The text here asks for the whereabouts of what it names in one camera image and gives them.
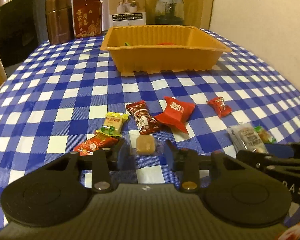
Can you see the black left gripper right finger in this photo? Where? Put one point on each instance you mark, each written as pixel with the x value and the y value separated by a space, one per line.
pixel 190 163

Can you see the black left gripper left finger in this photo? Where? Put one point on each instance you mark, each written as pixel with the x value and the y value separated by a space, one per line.
pixel 102 161

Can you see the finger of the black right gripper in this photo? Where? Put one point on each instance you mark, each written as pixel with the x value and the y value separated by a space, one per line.
pixel 278 155

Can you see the red orange candy packet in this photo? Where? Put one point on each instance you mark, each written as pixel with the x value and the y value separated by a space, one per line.
pixel 97 142

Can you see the green candy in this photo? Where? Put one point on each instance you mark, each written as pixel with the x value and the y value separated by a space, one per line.
pixel 265 136

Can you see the yellow green candy packet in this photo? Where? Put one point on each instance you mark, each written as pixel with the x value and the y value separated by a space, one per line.
pixel 113 124

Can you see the clear caramel candy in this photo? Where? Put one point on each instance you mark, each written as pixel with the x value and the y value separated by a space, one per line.
pixel 145 145

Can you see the large red candy packet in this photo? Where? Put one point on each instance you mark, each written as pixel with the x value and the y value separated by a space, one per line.
pixel 176 114

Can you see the grey snack packet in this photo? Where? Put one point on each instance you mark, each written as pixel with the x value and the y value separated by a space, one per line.
pixel 244 137

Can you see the brown candy packet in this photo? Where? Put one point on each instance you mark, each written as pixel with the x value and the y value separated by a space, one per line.
pixel 145 122

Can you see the small red candy packet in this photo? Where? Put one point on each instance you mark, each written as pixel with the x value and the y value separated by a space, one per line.
pixel 219 106

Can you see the blue white checkered tablecloth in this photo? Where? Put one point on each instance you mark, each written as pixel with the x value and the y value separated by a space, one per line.
pixel 58 97

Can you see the orange plastic tray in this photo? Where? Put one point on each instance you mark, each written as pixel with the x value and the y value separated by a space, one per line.
pixel 156 48

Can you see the dark red gift box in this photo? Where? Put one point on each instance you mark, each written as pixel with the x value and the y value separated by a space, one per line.
pixel 87 16

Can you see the brown cylindrical tin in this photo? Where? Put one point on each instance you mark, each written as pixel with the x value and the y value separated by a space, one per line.
pixel 59 21

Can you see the green glass terrarium jar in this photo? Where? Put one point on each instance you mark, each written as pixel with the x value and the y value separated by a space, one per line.
pixel 169 12

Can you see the white product box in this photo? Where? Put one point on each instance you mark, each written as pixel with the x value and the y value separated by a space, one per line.
pixel 126 12

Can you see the black appliance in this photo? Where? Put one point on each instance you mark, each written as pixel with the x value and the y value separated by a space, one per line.
pixel 22 29

